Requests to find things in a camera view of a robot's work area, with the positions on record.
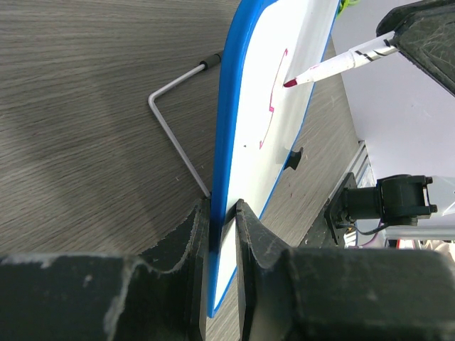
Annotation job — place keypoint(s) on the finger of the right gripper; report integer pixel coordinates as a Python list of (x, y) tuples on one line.
[(424, 34)]

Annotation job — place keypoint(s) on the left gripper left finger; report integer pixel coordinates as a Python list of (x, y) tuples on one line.
[(159, 294)]

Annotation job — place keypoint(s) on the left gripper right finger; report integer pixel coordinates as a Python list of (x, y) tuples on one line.
[(304, 293)]

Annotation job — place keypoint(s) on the magenta whiteboard marker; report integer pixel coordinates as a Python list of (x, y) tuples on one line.
[(356, 57)]

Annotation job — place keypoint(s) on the blue framed whiteboard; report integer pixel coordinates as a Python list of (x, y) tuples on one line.
[(258, 118)]

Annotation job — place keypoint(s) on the whiteboard wire stand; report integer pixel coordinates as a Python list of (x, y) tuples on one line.
[(184, 106)]

